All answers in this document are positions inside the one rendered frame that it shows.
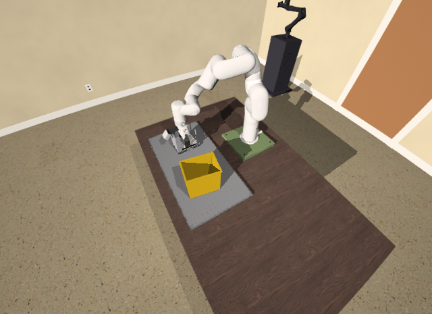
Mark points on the yellow open-top bin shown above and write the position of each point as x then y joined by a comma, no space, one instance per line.
202,174

